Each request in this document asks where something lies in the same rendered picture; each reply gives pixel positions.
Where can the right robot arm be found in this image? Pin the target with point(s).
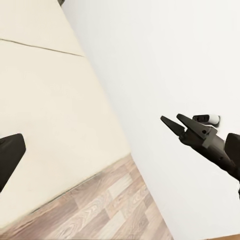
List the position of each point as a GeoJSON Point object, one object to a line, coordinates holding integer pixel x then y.
{"type": "Point", "coordinates": [201, 134]}

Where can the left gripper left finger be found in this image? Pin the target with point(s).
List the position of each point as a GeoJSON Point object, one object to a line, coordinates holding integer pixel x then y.
{"type": "Point", "coordinates": [12, 149]}

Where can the bed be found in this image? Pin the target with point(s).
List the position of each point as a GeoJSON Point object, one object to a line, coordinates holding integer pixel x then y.
{"type": "Point", "coordinates": [50, 94]}

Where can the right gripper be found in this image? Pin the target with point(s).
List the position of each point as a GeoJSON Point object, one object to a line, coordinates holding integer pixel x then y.
{"type": "Point", "coordinates": [202, 138]}

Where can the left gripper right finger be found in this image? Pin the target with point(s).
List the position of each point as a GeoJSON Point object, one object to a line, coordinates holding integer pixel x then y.
{"type": "Point", "coordinates": [232, 149]}

